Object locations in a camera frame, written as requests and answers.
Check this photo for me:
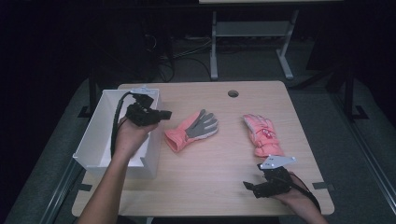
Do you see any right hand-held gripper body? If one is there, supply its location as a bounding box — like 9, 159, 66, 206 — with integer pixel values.
258, 155, 297, 198

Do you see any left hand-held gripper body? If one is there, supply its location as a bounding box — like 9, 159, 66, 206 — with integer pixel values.
125, 86, 157, 127

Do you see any pink glove with grey palm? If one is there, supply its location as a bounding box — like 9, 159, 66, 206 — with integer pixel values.
163, 108, 219, 153

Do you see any pink glove with red print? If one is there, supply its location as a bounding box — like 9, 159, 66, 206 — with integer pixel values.
242, 113, 285, 158

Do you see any white box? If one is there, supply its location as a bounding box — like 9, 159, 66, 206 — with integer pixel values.
72, 88, 165, 180

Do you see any person's right hand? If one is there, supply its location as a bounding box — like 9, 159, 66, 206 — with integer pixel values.
276, 174, 316, 209

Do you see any person's left hand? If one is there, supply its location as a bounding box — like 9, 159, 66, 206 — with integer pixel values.
113, 116, 158, 158

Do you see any black metal stand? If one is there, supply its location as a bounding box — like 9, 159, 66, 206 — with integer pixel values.
289, 62, 370, 120
78, 62, 101, 119

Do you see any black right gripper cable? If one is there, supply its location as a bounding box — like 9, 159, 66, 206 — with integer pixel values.
289, 172, 321, 213

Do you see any bundle of floor cables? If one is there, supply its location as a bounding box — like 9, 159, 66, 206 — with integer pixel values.
143, 34, 213, 83

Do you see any aluminium rail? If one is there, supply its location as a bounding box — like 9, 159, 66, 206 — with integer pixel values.
330, 92, 396, 206
38, 158, 85, 224

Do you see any white metal table frame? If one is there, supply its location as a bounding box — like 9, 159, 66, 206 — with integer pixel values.
209, 8, 300, 81

